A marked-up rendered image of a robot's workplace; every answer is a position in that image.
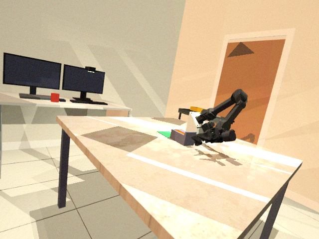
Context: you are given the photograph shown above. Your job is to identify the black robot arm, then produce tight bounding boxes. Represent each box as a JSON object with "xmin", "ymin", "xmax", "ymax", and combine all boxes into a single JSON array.
[{"xmin": 195, "ymin": 89, "xmax": 248, "ymax": 143}]

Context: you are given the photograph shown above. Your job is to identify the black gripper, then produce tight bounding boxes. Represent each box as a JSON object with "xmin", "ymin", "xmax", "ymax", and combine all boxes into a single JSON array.
[{"xmin": 191, "ymin": 127, "xmax": 220, "ymax": 146}]

